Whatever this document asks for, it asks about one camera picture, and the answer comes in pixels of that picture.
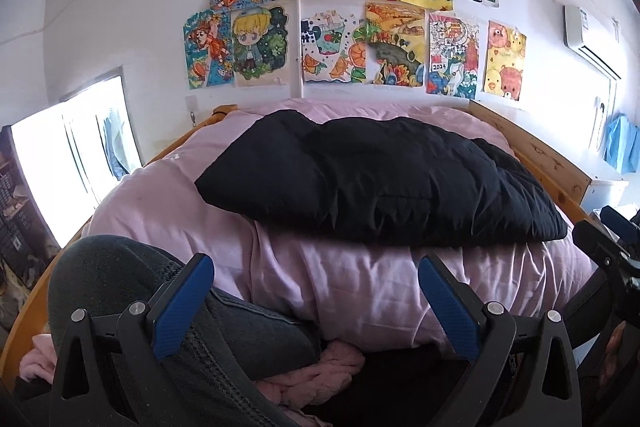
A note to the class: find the bright window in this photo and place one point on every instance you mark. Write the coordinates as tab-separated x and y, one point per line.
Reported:
65	157

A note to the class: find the blue cloth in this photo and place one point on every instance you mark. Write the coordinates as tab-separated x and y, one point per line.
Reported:
622	144

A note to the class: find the black padded jacket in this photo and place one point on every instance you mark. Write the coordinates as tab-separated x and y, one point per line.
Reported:
380	177

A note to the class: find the white air conditioner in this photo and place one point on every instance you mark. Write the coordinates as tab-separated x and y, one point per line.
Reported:
592	39

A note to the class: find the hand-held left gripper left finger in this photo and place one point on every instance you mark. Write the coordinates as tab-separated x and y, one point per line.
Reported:
177	307

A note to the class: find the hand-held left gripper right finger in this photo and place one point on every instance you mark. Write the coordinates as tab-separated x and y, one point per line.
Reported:
450	307

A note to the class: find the person's grey trouser leg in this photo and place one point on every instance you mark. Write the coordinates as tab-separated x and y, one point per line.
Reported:
115	272

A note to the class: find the fish bowl and oranges drawing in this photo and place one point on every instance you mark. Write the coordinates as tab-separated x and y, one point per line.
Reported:
330	44

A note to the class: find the pink bed blanket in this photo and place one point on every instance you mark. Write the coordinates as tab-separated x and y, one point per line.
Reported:
360	287

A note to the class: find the white cabinet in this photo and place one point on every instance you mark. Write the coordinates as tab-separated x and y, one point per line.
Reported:
605	197

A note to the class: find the pink fluffy cloth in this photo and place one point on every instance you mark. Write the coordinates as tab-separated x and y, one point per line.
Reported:
320	374

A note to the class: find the white wall socket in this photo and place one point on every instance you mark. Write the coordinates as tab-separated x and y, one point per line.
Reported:
192	107

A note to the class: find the person's right hand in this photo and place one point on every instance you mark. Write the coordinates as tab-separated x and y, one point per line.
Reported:
617	354

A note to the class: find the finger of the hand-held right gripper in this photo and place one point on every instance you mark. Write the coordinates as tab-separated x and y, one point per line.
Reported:
592	244

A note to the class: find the orange landscape drawing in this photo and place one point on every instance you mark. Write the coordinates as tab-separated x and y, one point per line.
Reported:
395	44

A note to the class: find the dark cluttered shelf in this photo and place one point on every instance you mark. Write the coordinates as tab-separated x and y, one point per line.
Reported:
20	217

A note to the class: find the swimming girl drawing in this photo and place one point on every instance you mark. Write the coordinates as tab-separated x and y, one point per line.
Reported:
207	49

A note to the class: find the white wall pipe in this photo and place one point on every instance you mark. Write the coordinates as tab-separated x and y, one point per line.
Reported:
299	87

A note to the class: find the yellow bear drawing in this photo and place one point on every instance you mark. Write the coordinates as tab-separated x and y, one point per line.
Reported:
505	62

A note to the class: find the wooden bed frame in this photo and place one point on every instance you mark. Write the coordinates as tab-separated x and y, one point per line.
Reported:
540	152

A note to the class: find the city and waves drawing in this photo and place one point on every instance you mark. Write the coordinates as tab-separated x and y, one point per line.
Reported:
452	54

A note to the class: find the blond child drawing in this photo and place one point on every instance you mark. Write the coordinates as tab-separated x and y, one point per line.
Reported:
257	44

